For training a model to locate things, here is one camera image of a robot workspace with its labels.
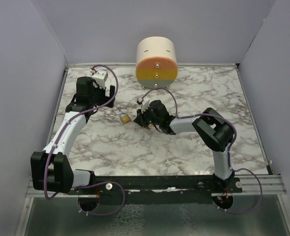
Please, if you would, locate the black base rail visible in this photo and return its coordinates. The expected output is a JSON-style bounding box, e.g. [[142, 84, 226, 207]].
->
[[68, 175, 242, 205]]

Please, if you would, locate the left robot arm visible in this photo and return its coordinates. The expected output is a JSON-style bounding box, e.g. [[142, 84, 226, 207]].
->
[[31, 70, 115, 194]]

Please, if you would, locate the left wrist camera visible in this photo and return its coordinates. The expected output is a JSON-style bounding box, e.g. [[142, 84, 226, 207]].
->
[[92, 70, 108, 89]]

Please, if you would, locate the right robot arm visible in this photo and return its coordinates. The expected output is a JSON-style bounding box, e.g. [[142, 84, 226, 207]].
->
[[134, 98, 237, 192]]

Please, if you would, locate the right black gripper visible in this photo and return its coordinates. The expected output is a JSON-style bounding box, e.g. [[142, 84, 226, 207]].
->
[[133, 105, 161, 128]]

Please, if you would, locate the round three-drawer storage box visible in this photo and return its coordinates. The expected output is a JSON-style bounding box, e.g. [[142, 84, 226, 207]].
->
[[135, 36, 178, 89]]

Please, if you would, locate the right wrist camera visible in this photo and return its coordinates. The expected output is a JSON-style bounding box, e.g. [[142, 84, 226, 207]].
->
[[137, 96, 150, 113]]

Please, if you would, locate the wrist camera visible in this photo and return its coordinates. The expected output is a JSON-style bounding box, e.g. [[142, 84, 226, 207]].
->
[[92, 70, 108, 89], [137, 96, 150, 113]]

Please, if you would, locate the large brass padlock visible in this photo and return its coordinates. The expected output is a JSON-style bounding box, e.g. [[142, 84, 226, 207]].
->
[[119, 112, 131, 124]]

